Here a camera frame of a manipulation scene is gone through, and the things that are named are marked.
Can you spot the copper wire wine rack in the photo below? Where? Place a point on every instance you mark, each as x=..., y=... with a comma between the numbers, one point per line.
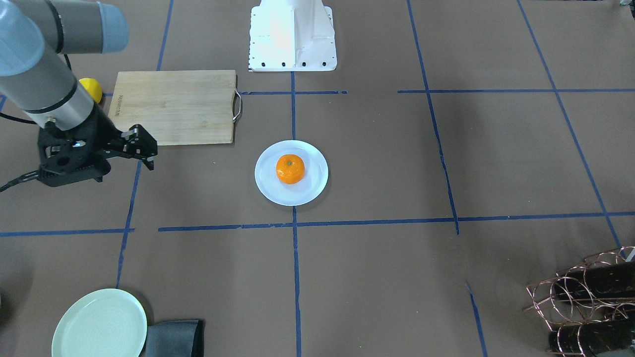
x=589, y=308

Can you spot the orange mandarin fruit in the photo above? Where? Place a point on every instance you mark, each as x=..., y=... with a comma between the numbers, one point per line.
x=290, y=169

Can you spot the folded grey cloth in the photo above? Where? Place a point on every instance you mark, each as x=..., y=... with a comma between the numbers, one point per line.
x=177, y=338

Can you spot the dark wine bottle lower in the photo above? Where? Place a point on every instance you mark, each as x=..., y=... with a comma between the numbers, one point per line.
x=597, y=339

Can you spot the dark wine bottle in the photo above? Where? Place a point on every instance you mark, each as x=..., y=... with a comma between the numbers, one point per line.
x=601, y=282
x=597, y=339

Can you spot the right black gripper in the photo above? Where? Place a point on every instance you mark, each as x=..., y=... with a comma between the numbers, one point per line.
x=100, y=127

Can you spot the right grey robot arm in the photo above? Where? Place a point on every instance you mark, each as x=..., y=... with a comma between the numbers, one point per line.
x=36, y=37

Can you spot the light blue plate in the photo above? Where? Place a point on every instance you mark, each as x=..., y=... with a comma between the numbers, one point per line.
x=310, y=187

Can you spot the upper yellow lemon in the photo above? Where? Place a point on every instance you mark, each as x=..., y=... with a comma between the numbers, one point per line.
x=93, y=88

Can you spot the bamboo cutting board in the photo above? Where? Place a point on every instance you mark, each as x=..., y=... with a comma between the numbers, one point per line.
x=181, y=107

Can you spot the dark wine bottle upper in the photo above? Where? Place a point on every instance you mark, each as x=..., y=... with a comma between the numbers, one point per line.
x=601, y=282

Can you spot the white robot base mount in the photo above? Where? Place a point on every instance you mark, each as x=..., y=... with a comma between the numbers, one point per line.
x=292, y=35

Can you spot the light green plate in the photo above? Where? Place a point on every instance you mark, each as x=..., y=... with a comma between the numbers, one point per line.
x=104, y=323

